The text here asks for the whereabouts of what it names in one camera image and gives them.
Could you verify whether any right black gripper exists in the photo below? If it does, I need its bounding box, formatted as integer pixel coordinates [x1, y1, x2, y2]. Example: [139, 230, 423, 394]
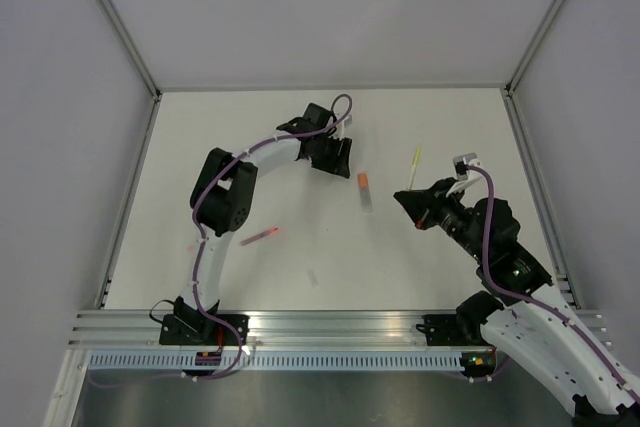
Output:
[395, 176, 487, 262]

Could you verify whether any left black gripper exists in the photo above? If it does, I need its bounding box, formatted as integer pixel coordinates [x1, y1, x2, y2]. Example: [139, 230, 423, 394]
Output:
[311, 134, 353, 181]

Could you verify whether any orange clear pen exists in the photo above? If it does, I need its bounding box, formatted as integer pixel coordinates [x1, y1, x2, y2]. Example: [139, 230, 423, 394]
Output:
[358, 185, 373, 213]

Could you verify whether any yellow pen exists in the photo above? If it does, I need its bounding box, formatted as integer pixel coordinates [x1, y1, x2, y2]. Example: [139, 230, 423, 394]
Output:
[407, 145, 422, 191]

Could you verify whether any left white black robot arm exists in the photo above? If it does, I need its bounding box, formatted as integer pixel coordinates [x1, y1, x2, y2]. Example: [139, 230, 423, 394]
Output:
[158, 103, 352, 347]

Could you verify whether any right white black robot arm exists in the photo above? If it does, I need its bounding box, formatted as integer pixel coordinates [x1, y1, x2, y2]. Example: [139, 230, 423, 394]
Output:
[393, 178, 639, 426]

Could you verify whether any pink pen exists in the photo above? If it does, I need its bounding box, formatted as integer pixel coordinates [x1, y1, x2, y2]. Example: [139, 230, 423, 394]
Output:
[239, 227, 279, 247]

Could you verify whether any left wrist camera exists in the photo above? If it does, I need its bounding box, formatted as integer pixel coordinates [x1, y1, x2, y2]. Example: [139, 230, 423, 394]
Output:
[336, 114, 353, 139]

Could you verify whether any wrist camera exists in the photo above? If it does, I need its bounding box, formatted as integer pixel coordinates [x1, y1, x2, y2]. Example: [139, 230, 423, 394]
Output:
[446, 153, 482, 197]
[336, 114, 353, 139]

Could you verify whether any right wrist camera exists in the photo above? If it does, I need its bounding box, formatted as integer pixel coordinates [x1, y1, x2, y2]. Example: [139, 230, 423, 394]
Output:
[446, 153, 482, 197]

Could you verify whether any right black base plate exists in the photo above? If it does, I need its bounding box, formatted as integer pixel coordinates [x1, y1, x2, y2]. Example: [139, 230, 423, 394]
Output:
[415, 314, 488, 347]

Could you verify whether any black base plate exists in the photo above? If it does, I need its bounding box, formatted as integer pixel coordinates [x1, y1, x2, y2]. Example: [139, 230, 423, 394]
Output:
[159, 314, 239, 347]
[415, 314, 488, 347]

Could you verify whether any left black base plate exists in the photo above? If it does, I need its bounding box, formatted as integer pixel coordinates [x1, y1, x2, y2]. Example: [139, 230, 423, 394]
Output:
[159, 314, 239, 347]

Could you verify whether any aluminium rail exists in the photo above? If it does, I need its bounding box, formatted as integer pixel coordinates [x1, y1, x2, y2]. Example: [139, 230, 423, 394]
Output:
[67, 310, 614, 351]

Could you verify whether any white slotted cable duct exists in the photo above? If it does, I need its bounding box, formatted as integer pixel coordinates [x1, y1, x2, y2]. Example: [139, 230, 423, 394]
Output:
[89, 350, 463, 372]

